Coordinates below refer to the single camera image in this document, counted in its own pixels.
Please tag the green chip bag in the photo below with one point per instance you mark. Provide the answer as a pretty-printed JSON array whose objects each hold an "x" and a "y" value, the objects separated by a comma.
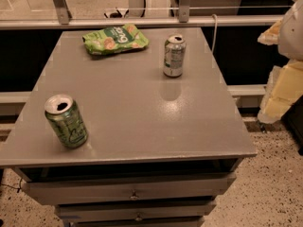
[{"x": 114, "y": 40}]

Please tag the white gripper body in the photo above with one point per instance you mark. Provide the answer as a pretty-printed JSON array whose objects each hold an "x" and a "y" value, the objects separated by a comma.
[{"x": 292, "y": 35}]

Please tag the green soda can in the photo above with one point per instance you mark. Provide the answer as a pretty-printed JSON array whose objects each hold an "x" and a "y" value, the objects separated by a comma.
[{"x": 63, "y": 115}]

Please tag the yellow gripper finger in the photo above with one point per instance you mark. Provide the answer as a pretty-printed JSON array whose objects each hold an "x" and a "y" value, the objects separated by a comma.
[
  {"x": 284, "y": 87},
  {"x": 270, "y": 36}
]

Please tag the grey drawer cabinet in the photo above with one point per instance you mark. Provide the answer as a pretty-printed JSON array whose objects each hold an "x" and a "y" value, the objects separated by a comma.
[{"x": 140, "y": 123}]

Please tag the grey drawer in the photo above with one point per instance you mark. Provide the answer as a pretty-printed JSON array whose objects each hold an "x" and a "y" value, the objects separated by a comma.
[
  {"x": 130, "y": 189},
  {"x": 136, "y": 210}
]

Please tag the silver soda can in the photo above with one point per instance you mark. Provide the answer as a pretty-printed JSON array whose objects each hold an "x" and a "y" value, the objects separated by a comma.
[{"x": 175, "y": 49}]

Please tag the metal railing frame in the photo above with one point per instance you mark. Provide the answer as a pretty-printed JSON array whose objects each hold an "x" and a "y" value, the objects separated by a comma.
[{"x": 89, "y": 14}]

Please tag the top grey drawer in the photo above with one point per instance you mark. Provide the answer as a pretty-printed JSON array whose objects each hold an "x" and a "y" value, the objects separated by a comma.
[{"x": 130, "y": 189}]

